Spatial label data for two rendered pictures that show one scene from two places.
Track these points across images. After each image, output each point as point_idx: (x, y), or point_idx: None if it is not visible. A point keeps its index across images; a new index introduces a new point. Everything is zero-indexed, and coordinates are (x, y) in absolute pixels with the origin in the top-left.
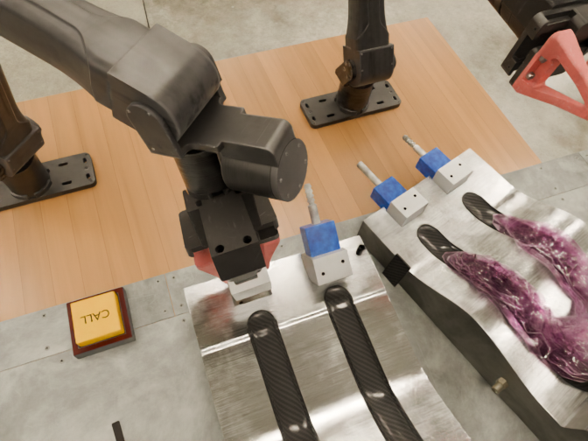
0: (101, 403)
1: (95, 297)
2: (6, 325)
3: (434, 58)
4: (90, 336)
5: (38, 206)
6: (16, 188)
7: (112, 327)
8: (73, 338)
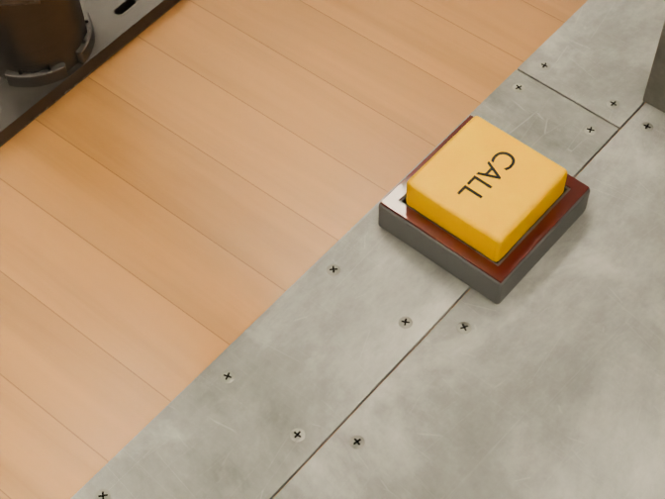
0: (633, 354)
1: (450, 143)
2: (266, 331)
3: None
4: (518, 213)
5: (93, 86)
6: (43, 43)
7: (546, 175)
8: (467, 252)
